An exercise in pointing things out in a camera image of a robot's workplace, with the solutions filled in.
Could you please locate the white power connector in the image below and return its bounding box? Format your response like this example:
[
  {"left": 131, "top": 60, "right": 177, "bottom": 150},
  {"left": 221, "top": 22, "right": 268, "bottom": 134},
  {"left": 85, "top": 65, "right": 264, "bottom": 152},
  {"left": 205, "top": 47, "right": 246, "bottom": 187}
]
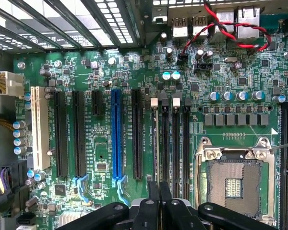
[{"left": 0, "top": 71, "right": 24, "bottom": 99}]

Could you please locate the silver CPU socket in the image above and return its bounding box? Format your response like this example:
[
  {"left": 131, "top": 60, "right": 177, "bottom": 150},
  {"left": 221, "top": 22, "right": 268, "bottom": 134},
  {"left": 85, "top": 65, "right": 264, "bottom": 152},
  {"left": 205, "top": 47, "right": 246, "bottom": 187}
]
[{"left": 194, "top": 136, "right": 278, "bottom": 227}]

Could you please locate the tall silver port housing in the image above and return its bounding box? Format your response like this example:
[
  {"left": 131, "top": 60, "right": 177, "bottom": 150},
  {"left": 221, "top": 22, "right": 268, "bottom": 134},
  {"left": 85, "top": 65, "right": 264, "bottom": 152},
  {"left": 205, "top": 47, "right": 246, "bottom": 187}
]
[{"left": 216, "top": 9, "right": 235, "bottom": 40}]

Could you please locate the red black twisted wire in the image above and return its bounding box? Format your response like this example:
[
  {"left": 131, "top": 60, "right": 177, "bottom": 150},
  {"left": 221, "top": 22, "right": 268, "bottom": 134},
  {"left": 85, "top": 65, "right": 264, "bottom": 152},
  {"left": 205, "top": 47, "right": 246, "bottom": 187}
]
[{"left": 182, "top": 0, "right": 272, "bottom": 60}]

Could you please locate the white expansion slot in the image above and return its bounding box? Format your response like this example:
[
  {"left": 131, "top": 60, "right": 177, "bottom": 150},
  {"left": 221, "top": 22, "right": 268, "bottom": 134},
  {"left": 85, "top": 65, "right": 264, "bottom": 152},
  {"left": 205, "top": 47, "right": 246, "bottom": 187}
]
[{"left": 30, "top": 86, "right": 51, "bottom": 171}]

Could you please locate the purple wire bundle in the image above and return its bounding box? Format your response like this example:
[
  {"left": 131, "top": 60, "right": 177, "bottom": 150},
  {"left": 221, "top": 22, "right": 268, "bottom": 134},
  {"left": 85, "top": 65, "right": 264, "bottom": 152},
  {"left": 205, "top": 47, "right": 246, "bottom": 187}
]
[{"left": 0, "top": 167, "right": 12, "bottom": 195}]

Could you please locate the short black expansion slot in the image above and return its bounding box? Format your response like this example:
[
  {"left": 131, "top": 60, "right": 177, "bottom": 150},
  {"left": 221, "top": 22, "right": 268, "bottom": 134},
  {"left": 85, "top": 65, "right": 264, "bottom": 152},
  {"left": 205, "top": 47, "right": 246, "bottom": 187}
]
[{"left": 91, "top": 90, "right": 104, "bottom": 117}]

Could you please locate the thin silver locking lever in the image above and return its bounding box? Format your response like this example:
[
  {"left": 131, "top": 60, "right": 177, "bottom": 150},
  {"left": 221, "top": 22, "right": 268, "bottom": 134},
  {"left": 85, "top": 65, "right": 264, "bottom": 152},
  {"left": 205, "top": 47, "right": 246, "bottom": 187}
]
[{"left": 270, "top": 141, "right": 288, "bottom": 152}]

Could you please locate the long black expansion slot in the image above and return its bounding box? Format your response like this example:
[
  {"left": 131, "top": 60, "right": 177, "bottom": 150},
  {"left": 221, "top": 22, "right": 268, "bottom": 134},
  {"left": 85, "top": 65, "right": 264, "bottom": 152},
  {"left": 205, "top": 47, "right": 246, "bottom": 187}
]
[
  {"left": 72, "top": 90, "right": 87, "bottom": 178},
  {"left": 131, "top": 89, "right": 144, "bottom": 180},
  {"left": 53, "top": 91, "right": 69, "bottom": 178}
]

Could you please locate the RAM slot with black latch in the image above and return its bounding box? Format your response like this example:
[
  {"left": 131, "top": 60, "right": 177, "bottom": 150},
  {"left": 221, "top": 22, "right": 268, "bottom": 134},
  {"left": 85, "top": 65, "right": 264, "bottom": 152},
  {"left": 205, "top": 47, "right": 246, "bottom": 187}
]
[
  {"left": 161, "top": 98, "right": 170, "bottom": 185},
  {"left": 182, "top": 98, "right": 192, "bottom": 199},
  {"left": 279, "top": 103, "right": 288, "bottom": 230}
]

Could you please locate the silver finned heatsink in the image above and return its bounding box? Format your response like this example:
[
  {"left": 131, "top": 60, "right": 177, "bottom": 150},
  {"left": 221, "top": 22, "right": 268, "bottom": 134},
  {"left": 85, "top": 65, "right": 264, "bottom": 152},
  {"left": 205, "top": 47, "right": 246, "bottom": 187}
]
[{"left": 59, "top": 210, "right": 87, "bottom": 227}]

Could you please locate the yellow braided cable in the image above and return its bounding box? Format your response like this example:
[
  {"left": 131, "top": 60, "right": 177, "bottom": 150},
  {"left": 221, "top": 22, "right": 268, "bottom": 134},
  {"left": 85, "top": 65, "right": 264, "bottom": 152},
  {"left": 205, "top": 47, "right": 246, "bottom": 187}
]
[{"left": 0, "top": 118, "right": 15, "bottom": 132}]

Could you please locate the silver USB port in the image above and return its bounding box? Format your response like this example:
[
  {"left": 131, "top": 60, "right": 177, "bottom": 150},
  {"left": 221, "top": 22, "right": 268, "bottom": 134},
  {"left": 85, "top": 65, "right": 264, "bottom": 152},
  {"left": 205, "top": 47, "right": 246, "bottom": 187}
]
[
  {"left": 192, "top": 16, "right": 208, "bottom": 36},
  {"left": 172, "top": 16, "right": 189, "bottom": 38}
]

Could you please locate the blue expansion slot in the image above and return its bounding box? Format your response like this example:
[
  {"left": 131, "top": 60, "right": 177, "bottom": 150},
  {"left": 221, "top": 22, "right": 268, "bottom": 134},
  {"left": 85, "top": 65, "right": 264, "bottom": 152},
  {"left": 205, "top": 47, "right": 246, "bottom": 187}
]
[{"left": 111, "top": 88, "right": 123, "bottom": 179}]

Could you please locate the teal rear port connector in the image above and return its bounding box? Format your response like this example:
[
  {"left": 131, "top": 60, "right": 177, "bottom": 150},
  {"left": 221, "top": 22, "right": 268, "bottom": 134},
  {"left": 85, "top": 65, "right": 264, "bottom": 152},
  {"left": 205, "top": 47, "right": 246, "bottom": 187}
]
[{"left": 259, "top": 13, "right": 279, "bottom": 34}]

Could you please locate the light blue card retention clip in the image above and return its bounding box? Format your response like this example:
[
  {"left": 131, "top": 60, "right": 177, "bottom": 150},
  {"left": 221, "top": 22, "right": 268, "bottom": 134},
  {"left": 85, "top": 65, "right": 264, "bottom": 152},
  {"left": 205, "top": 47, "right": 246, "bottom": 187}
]
[
  {"left": 72, "top": 174, "right": 91, "bottom": 204},
  {"left": 111, "top": 175, "right": 130, "bottom": 207}
]

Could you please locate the silver ethernet port housing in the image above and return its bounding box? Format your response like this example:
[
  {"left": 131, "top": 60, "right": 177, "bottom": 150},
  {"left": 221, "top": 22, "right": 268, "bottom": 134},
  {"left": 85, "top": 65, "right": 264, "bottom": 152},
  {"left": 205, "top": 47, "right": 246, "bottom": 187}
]
[{"left": 237, "top": 7, "right": 261, "bottom": 39}]

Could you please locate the green motherboard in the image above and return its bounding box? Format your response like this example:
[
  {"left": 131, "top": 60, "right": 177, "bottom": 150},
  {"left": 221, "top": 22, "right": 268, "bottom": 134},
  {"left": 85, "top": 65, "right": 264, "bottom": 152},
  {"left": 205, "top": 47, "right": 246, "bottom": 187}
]
[{"left": 13, "top": 14, "right": 288, "bottom": 230}]

